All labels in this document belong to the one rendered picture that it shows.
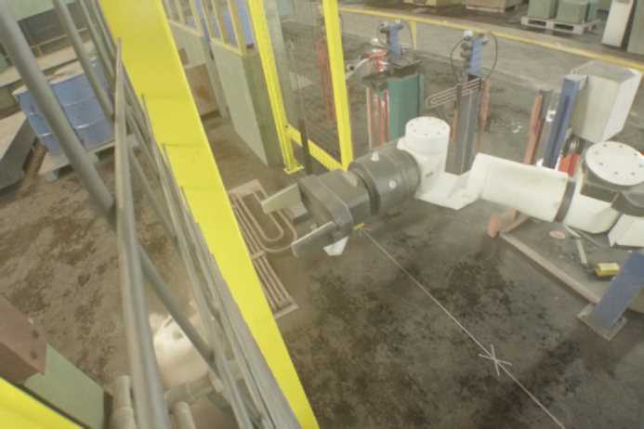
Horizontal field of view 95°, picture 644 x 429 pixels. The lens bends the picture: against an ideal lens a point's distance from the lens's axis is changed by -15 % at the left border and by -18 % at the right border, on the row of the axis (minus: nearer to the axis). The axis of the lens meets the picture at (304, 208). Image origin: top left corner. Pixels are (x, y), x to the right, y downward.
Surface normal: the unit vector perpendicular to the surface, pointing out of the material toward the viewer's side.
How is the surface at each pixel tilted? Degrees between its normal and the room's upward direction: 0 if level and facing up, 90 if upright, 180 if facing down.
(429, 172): 93
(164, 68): 90
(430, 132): 2
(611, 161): 12
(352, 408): 0
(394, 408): 0
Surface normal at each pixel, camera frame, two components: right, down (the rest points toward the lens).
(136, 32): 0.45, 0.51
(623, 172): -0.24, -0.62
